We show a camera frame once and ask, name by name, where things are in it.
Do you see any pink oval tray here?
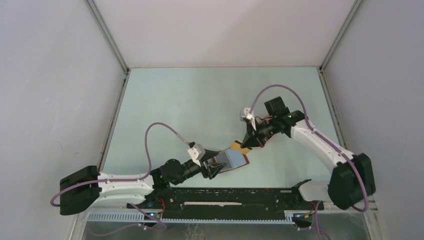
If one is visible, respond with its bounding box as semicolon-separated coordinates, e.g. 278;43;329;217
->
261;115;278;148

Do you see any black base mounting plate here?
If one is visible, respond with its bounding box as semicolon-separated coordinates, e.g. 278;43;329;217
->
137;187;324;220

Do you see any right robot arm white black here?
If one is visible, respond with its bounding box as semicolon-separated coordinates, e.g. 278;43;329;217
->
241;97;376;210

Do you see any aluminium frame post right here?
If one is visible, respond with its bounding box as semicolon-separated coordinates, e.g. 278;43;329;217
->
319;0;365;72

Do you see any aluminium frame post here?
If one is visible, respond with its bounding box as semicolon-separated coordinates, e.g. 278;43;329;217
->
319;0;365;72
84;0;130;75

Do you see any grey cable duct rail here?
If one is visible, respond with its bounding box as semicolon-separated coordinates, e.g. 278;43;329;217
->
86;210;294;225

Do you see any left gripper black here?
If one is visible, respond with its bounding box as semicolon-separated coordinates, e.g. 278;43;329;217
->
172;148;227;186

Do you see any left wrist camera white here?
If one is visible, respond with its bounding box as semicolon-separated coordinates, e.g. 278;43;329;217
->
187;142;206;167

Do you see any aluminium frame post left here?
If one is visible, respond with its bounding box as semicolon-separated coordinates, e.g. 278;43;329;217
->
84;0;130;75

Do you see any brown leather card holder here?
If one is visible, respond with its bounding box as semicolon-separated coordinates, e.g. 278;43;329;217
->
209;148;250;174

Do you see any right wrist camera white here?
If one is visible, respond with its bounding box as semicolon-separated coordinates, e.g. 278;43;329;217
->
240;107;257;131

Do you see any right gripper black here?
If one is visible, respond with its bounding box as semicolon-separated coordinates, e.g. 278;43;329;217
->
240;117;278;149

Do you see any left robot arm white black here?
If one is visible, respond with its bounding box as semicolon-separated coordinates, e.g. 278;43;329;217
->
58;149;227;216

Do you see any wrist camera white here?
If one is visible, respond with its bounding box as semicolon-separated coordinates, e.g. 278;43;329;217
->
187;142;206;167
240;107;257;131

